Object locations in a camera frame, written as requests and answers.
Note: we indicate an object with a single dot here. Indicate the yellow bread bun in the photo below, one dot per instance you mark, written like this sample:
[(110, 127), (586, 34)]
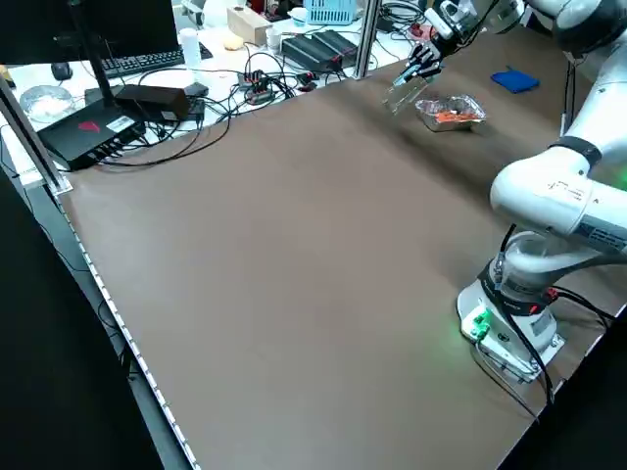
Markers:
[(233, 42)]

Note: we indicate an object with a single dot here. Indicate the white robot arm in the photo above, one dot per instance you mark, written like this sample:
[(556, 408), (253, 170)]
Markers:
[(539, 196)]

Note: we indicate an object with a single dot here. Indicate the blue dishcloth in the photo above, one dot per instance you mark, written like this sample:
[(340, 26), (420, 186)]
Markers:
[(514, 80)]

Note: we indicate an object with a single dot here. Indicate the white plastic bottle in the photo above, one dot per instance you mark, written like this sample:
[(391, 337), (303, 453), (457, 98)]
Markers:
[(190, 49)]

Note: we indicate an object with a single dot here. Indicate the light blue plastic basket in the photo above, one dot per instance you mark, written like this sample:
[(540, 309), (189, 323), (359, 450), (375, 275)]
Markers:
[(330, 12)]

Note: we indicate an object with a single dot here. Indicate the grey power strip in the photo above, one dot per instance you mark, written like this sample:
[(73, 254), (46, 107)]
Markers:
[(257, 88)]

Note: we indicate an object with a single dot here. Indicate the plain black rectangular box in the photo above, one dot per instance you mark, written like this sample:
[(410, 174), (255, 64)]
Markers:
[(152, 100)]

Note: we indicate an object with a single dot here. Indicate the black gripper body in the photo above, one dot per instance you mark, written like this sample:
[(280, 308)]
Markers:
[(448, 49)]

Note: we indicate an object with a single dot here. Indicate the aluminium frame rail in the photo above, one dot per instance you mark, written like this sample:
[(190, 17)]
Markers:
[(29, 137)]

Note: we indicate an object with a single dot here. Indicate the aluminium camera post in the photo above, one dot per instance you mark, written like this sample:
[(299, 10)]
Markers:
[(366, 44)]

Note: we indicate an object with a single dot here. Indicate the black power brick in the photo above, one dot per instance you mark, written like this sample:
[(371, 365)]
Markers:
[(338, 41), (306, 51)]

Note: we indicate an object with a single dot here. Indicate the black keyboard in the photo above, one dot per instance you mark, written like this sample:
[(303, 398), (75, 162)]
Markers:
[(147, 61)]

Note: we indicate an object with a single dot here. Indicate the wooden box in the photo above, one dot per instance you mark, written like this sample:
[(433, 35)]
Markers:
[(247, 24)]

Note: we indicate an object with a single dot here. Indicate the black box red logo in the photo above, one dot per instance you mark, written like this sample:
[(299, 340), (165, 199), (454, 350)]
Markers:
[(83, 132)]

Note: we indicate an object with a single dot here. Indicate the black computer monitor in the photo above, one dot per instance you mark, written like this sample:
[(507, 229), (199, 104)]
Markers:
[(122, 24)]

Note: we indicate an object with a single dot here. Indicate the clear seasoning bottle teal cap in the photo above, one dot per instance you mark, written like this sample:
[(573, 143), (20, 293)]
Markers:
[(401, 100)]

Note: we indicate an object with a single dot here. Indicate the black computer mouse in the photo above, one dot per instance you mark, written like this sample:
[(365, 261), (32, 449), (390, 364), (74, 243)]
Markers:
[(62, 71)]

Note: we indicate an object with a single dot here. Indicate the white cup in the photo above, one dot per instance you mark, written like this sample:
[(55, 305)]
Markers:
[(274, 38)]

